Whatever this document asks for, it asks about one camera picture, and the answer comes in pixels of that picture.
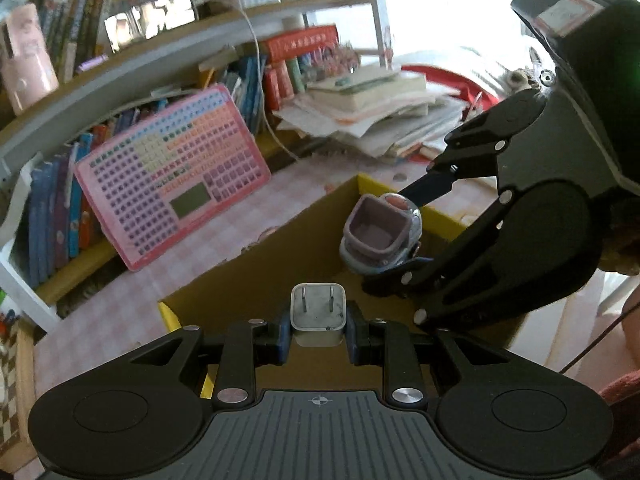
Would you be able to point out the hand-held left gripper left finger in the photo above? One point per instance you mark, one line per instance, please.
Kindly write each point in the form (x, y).
(283, 341)

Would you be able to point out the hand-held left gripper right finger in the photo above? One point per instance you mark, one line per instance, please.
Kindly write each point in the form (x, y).
(353, 334)

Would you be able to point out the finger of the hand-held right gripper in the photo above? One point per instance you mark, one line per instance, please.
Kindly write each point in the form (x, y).
(480, 152)
(425, 272)

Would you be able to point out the white charger plug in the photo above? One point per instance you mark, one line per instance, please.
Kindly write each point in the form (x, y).
(317, 312)

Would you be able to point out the grey purple toy cup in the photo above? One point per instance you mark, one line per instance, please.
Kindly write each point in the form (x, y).
(372, 232)

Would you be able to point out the yellow cardboard box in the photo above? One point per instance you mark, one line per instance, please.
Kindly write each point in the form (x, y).
(280, 260)

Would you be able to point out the red white plastic object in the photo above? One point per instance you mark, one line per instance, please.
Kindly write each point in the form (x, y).
(440, 72)

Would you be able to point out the stack of books and papers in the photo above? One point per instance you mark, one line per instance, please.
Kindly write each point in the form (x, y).
(370, 105)

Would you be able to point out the pink checked table mat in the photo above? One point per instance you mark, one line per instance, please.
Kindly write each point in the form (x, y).
(200, 245)

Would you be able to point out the pink learning tablet board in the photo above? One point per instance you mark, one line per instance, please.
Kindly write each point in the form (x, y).
(175, 175)

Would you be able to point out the red book box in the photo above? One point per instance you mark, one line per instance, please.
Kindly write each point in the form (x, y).
(300, 40)

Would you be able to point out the row of small colourful books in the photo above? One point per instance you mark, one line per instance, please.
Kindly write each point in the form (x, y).
(265, 85)

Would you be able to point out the person's red clothing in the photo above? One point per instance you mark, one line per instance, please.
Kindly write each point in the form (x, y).
(625, 420)

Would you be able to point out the row of blue books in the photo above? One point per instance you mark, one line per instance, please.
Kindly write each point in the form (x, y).
(55, 210)

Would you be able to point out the wooden chessboard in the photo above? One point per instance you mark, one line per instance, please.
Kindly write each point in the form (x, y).
(12, 390)

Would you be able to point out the wooden desk shelf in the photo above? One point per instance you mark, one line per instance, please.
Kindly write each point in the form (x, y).
(200, 35)

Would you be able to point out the shiny silver case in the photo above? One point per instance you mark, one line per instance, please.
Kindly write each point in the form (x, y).
(150, 17)

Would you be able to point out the row of upright shelf books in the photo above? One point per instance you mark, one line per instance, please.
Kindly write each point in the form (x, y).
(85, 15)

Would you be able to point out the pink tumbler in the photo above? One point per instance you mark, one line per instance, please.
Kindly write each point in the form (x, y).
(27, 55)

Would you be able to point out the white shelf frame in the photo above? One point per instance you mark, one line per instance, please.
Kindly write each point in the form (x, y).
(20, 280)

